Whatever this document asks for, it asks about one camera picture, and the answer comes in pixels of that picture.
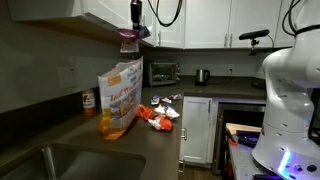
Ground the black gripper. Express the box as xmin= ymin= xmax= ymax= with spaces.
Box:
xmin=130 ymin=0 xmax=143 ymax=31

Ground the dark purple small packet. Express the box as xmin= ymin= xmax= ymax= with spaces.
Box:
xmin=137 ymin=25 xmax=152 ymax=40

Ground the purple top small packet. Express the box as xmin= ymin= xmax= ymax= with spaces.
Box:
xmin=117 ymin=28 xmax=140 ymax=54

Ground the orange white snack pack bag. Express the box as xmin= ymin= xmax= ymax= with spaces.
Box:
xmin=97 ymin=55 xmax=144 ymax=141

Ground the white upper cabinet door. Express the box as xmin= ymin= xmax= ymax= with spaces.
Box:
xmin=230 ymin=0 xmax=283 ymax=49
xmin=282 ymin=0 xmax=296 ymax=49
xmin=154 ymin=0 xmax=185 ymax=49
xmin=184 ymin=0 xmax=232 ymax=49

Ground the white cabinet door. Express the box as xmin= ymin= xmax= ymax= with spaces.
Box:
xmin=230 ymin=0 xmax=283 ymax=49
xmin=154 ymin=0 xmax=185 ymax=49
xmin=179 ymin=96 xmax=213 ymax=168
xmin=184 ymin=0 xmax=232 ymax=49
xmin=282 ymin=0 xmax=296 ymax=49

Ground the silver toaster oven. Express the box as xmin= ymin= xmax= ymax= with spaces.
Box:
xmin=148 ymin=61 xmax=182 ymax=88

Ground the steel electric kettle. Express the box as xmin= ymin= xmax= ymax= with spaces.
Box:
xmin=194 ymin=68 xmax=211 ymax=87

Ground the white lower cabinet door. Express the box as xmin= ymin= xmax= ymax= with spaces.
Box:
xmin=179 ymin=96 xmax=213 ymax=168

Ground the black built-in dishwasher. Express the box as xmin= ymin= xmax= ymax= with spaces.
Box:
xmin=212 ymin=101 xmax=267 ymax=176

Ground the stainless steel sink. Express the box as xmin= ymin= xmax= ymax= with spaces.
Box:
xmin=0 ymin=142 xmax=147 ymax=180

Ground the wooden board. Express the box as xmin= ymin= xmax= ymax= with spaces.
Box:
xmin=225 ymin=122 xmax=263 ymax=136

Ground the black clamp with orange tip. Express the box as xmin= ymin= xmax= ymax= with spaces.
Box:
xmin=226 ymin=131 xmax=258 ymax=148

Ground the chrome faucet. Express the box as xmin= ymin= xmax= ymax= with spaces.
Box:
xmin=41 ymin=146 xmax=58 ymax=180

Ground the grey perforated robot table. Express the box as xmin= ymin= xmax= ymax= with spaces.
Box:
xmin=228 ymin=143 xmax=278 ymax=180

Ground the grey wall switch plate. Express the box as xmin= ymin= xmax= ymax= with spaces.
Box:
xmin=56 ymin=65 xmax=79 ymax=89

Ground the black stereo camera on stand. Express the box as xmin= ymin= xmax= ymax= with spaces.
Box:
xmin=238 ymin=28 xmax=271 ymax=57

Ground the black cable bundle with strap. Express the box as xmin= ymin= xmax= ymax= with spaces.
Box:
xmin=282 ymin=0 xmax=320 ymax=37

